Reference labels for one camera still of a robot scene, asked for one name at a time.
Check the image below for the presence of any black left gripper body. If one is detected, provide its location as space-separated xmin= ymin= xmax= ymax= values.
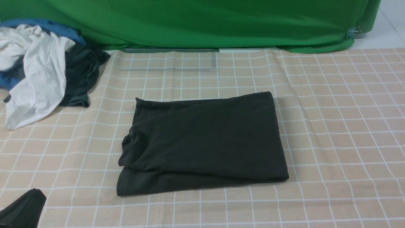
xmin=0 ymin=188 xmax=47 ymax=228

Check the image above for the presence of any blue crumpled garment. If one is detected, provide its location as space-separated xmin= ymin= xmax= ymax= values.
xmin=0 ymin=18 xmax=86 ymax=91

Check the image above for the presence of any white crumpled garment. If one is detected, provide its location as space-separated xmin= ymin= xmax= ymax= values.
xmin=1 ymin=24 xmax=75 ymax=130

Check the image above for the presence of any dark crumpled garment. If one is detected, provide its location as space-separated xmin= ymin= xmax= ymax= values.
xmin=4 ymin=43 xmax=111 ymax=107

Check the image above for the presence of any beige checkered tablecloth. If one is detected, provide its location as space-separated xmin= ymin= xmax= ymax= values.
xmin=0 ymin=48 xmax=405 ymax=228

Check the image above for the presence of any green backdrop cloth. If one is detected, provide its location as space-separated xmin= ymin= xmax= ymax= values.
xmin=1 ymin=0 xmax=380 ymax=54

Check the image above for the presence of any metal binder clip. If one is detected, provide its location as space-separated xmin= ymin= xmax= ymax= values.
xmin=346 ymin=26 xmax=363 ymax=39

